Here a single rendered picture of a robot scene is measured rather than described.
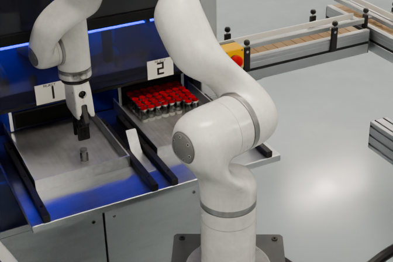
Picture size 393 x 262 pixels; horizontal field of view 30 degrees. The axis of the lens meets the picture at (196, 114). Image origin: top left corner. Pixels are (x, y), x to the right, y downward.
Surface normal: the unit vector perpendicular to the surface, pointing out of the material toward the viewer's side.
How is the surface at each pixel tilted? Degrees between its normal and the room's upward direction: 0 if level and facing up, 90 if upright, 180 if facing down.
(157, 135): 0
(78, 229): 90
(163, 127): 0
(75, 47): 88
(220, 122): 37
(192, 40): 63
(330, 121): 0
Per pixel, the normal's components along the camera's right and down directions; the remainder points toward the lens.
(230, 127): 0.51, -0.25
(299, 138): -0.02, -0.88
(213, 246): -0.58, 0.40
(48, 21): -0.36, -0.17
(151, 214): 0.44, 0.42
